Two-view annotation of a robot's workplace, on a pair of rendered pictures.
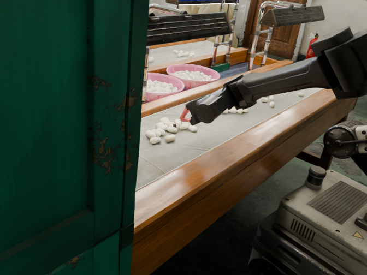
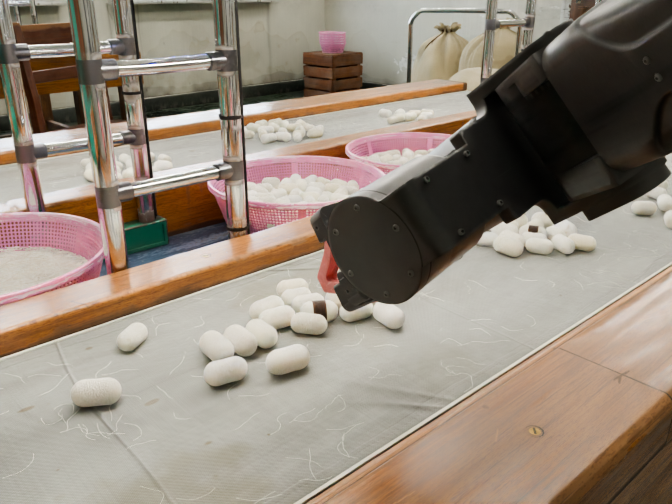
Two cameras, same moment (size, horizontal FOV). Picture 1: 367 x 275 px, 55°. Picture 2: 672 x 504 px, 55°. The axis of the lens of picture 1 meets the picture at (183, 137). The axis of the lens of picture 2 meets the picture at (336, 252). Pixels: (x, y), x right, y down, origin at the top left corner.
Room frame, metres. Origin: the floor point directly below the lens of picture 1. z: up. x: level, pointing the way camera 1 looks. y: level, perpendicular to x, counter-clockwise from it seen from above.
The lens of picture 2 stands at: (0.58, -0.09, 1.03)
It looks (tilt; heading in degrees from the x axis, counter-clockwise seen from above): 22 degrees down; 12
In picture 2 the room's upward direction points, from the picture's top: straight up
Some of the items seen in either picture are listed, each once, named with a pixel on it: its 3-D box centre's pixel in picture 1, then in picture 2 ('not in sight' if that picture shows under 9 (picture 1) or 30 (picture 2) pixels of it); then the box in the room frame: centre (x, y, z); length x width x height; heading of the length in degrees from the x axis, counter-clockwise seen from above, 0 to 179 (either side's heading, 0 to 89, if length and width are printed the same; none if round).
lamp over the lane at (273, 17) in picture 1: (297, 14); not in sight; (1.88, -0.48, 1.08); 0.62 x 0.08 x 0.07; 144
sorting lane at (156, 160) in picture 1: (238, 107); (558, 234); (1.41, -0.21, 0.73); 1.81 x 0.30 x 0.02; 144
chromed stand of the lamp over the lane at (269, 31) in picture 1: (274, 46); not in sight; (1.93, -0.42, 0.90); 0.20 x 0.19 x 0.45; 144
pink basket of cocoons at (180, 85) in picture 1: (153, 92); (298, 206); (1.48, 0.16, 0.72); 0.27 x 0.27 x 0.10
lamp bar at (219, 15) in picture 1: (167, 27); not in sight; (1.10, 0.09, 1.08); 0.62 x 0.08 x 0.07; 144
